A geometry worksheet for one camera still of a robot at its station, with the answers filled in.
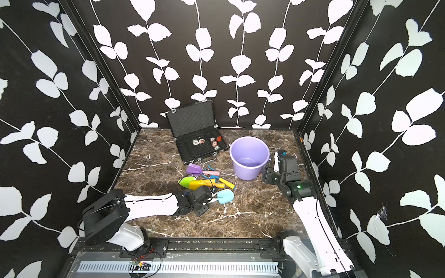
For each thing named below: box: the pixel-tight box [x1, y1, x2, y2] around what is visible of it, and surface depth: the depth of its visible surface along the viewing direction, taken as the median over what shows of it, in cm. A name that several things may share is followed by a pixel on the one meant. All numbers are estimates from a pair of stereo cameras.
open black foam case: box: [166, 99, 228, 165], surface depth 110 cm
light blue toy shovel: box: [206, 188, 235, 205], surface depth 90 cm
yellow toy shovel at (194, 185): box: [188, 179, 225, 191], surface depth 95 cm
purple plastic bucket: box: [228, 136, 272, 181], surface depth 94 cm
